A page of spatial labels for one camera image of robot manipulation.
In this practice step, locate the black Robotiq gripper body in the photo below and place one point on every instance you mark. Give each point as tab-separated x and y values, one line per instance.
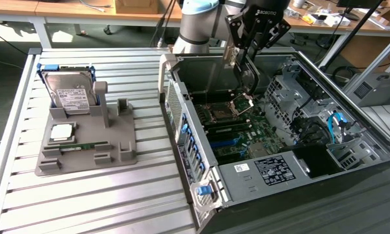
267	7

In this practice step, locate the graphics card with metal bracket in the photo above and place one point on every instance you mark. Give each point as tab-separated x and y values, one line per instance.
248	78

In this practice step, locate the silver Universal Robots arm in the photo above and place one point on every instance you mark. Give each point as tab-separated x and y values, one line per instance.
199	24

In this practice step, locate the white mug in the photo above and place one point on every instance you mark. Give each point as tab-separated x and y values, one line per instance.
300	3

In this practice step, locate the white black yellow device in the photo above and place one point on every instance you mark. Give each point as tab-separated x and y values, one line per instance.
315	19

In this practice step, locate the small white box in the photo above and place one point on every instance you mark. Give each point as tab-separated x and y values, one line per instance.
340	21

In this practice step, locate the open PC case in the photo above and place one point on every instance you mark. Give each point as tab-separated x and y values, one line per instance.
199	70

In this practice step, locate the black tripod pole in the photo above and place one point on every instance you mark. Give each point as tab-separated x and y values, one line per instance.
351	36

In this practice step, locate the black monitor stand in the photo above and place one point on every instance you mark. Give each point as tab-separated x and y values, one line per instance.
349	13

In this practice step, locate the perforated metal disk bay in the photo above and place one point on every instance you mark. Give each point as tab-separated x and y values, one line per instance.
280	92

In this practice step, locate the metal socket cover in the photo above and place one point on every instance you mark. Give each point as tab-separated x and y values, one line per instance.
244	104

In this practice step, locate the CPU socket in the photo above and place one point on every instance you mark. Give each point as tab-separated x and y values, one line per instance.
219	113

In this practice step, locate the grey computer tower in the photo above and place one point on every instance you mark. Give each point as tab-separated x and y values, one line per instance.
377	90

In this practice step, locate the green Dell motherboard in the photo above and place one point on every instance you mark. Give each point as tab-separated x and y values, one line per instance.
263	126

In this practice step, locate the RAM stick with white label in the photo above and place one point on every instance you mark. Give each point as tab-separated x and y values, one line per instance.
229	129

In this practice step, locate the blue expansion slot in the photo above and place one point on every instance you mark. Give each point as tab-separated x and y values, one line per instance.
224	143

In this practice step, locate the silver chipset heatsink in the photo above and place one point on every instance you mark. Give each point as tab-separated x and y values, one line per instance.
259	150

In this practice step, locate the grey disk bay carrier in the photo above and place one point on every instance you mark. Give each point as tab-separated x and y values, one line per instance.
348	153

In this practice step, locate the hard disk in blue caddy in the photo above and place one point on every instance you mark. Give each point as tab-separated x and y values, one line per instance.
68	90

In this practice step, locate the grey parts rack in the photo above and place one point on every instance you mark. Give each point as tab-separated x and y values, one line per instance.
91	131

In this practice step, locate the silver power supply unit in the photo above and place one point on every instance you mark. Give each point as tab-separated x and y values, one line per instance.
240	180

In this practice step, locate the clear card retainer blue tab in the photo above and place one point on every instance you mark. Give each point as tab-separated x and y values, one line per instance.
203	190

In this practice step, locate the wooden desk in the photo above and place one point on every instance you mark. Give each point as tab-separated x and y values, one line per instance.
19	8

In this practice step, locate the green RAM stick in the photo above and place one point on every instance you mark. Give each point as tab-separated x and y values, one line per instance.
79	146

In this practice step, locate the silver CPU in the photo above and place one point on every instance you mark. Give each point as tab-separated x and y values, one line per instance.
63	132

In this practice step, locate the aluminium profile frame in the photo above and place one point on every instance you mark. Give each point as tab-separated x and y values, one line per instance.
381	57

